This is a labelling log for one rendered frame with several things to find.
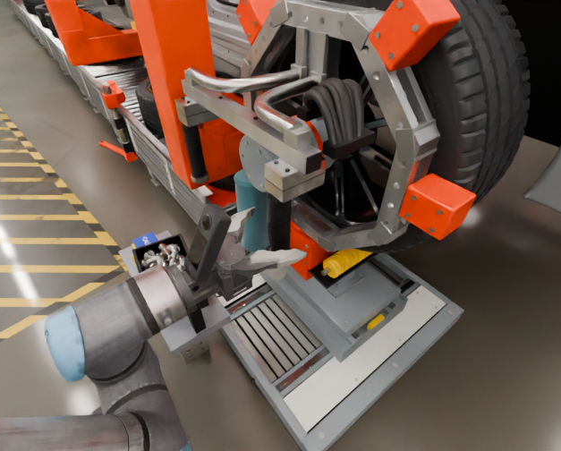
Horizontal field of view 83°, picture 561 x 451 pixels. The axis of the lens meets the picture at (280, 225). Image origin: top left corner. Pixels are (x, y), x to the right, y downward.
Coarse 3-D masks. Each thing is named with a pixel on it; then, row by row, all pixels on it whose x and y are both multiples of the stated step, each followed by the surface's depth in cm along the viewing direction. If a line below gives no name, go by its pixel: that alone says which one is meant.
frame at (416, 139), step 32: (288, 0) 62; (288, 32) 70; (352, 32) 52; (256, 64) 77; (384, 64) 50; (256, 96) 90; (384, 96) 53; (416, 96) 53; (416, 128) 51; (416, 160) 53; (320, 224) 91; (384, 224) 65
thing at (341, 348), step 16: (272, 288) 137; (288, 288) 130; (288, 304) 130; (304, 304) 125; (400, 304) 122; (304, 320) 123; (320, 320) 119; (384, 320) 119; (320, 336) 117; (336, 336) 114; (352, 336) 112; (368, 336) 117; (336, 352) 111; (352, 352) 114
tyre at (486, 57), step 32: (320, 0) 65; (352, 0) 59; (384, 0) 55; (480, 0) 56; (448, 32) 50; (480, 32) 54; (512, 32) 58; (416, 64) 55; (448, 64) 51; (480, 64) 52; (512, 64) 57; (448, 96) 53; (480, 96) 52; (512, 96) 58; (448, 128) 55; (480, 128) 54; (512, 128) 60; (448, 160) 57; (480, 160) 57; (512, 160) 68; (480, 192) 67
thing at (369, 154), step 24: (288, 48) 78; (384, 120) 67; (336, 168) 85; (360, 168) 79; (384, 168) 72; (312, 192) 99; (336, 192) 89; (360, 192) 100; (384, 192) 99; (336, 216) 91; (360, 216) 88
